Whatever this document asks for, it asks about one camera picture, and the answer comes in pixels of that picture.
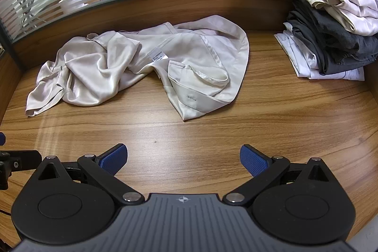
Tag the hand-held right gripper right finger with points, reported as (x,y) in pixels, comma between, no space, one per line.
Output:
(254,160)

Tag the pale pink folded shirt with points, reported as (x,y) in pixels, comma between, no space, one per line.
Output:
(354,7)

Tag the beige satin shirt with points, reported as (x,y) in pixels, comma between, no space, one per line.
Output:
(183,57)

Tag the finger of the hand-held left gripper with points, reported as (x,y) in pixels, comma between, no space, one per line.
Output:
(2,139)
(20,159)

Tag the stack of folded clothes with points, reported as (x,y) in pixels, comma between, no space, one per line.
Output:
(333,42)

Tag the white folded shirt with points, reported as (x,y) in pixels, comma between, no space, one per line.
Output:
(298,54)

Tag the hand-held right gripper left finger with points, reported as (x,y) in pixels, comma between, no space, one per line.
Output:
(113,159)

